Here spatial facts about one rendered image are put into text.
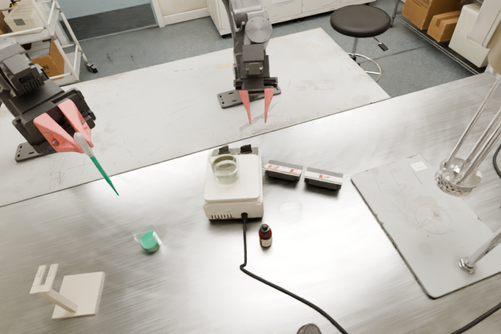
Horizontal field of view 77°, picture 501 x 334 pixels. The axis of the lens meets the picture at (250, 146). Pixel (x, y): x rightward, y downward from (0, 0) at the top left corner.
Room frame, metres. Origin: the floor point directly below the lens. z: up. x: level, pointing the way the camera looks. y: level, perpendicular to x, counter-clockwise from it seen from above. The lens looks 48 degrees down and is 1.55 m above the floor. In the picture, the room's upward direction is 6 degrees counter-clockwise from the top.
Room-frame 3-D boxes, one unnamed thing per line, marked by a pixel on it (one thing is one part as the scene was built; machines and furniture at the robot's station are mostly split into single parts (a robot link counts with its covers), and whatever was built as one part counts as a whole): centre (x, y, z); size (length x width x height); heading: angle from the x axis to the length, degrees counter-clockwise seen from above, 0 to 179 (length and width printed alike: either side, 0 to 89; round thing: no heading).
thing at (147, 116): (0.82, 0.20, 0.45); 1.20 x 0.48 x 0.90; 103
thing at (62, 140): (0.36, 0.26, 1.23); 0.09 x 0.07 x 0.07; 44
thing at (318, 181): (0.45, -0.17, 0.92); 0.09 x 0.06 x 0.04; 69
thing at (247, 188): (0.43, 0.04, 0.98); 0.12 x 0.12 x 0.01; 86
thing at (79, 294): (0.23, 0.37, 0.96); 0.08 x 0.08 x 0.13; 1
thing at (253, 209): (0.45, 0.05, 0.94); 0.22 x 0.13 x 0.08; 176
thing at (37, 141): (0.40, 0.31, 1.23); 0.10 x 0.07 x 0.07; 134
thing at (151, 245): (0.33, 0.24, 0.93); 0.04 x 0.04 x 0.06
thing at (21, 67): (0.41, 0.31, 1.28); 0.07 x 0.06 x 0.11; 134
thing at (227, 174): (0.42, 0.06, 1.03); 0.07 x 0.06 x 0.08; 127
